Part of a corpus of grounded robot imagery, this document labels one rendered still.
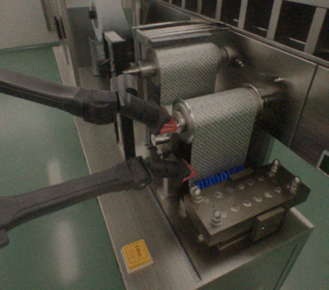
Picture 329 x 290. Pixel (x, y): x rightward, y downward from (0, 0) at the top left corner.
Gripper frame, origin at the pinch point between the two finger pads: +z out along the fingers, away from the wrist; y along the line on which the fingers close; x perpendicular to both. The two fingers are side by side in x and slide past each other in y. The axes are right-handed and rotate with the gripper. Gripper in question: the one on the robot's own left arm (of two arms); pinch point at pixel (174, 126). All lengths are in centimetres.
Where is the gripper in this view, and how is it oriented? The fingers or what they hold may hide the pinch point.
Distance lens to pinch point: 78.4
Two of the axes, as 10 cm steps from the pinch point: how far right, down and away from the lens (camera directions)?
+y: 4.5, 5.2, -7.3
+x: 5.7, -7.9, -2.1
